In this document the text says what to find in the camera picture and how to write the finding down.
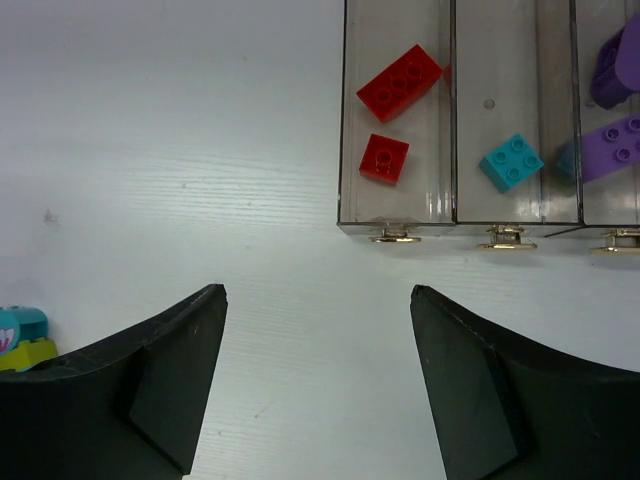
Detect teal green monster lego stack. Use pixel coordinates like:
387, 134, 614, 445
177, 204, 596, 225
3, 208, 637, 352
0, 306, 58, 372

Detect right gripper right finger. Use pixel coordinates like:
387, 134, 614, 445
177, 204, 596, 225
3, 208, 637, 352
410, 285, 639, 479

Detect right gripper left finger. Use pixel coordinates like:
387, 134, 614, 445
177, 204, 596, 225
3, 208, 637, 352
1, 284, 228, 479

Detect purple lego brick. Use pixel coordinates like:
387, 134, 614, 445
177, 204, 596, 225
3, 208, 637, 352
581, 114, 640, 183

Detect purple oval paw lego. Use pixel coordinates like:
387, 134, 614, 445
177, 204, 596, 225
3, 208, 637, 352
590, 13, 639, 110

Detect red lego brick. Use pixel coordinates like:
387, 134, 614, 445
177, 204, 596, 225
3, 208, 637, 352
356, 44, 443, 123

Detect small red lego cube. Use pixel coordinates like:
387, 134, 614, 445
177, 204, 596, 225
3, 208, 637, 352
359, 134, 410, 186

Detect clear bin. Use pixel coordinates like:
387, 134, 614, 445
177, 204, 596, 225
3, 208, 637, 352
576, 1, 639, 255
337, 1, 455, 243
451, 1, 584, 252

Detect teal square lego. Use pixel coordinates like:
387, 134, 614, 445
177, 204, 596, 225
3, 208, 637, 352
479, 134, 544, 194

